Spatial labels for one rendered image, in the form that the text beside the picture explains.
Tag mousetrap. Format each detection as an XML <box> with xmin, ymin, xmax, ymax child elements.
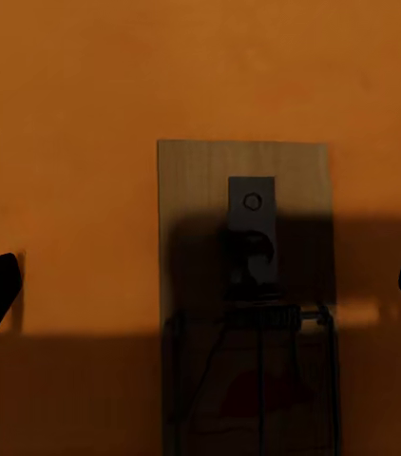
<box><xmin>157</xmin><ymin>139</ymin><xmax>343</xmax><ymax>456</ymax></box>

